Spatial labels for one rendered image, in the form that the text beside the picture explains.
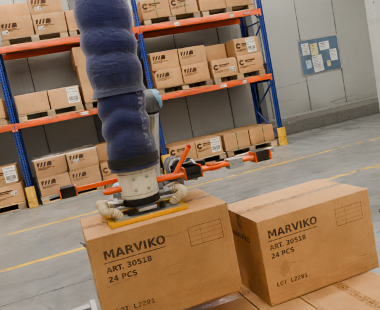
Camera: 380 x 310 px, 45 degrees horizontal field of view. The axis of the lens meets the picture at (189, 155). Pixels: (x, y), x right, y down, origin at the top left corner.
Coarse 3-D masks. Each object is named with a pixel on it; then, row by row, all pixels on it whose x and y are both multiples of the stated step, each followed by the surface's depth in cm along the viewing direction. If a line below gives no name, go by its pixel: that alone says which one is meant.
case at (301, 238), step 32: (288, 192) 238; (320, 192) 226; (352, 192) 215; (256, 224) 199; (288, 224) 204; (320, 224) 210; (352, 224) 216; (256, 256) 208; (288, 256) 206; (320, 256) 211; (352, 256) 217; (256, 288) 217; (288, 288) 207
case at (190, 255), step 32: (192, 192) 226; (96, 224) 200; (160, 224) 186; (192, 224) 190; (224, 224) 194; (96, 256) 179; (128, 256) 183; (160, 256) 187; (192, 256) 191; (224, 256) 196; (96, 288) 202; (128, 288) 184; (160, 288) 188; (192, 288) 192; (224, 288) 197
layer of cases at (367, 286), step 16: (368, 272) 219; (320, 288) 213; (336, 288) 209; (352, 288) 206; (368, 288) 204; (208, 304) 219; (224, 304) 215; (240, 304) 212; (256, 304) 209; (288, 304) 204; (304, 304) 201; (320, 304) 198; (336, 304) 196; (352, 304) 193; (368, 304) 191
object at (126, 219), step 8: (160, 208) 196; (168, 208) 194; (176, 208) 194; (184, 208) 195; (128, 216) 193; (136, 216) 191; (144, 216) 190; (152, 216) 191; (112, 224) 187; (120, 224) 187; (128, 224) 188
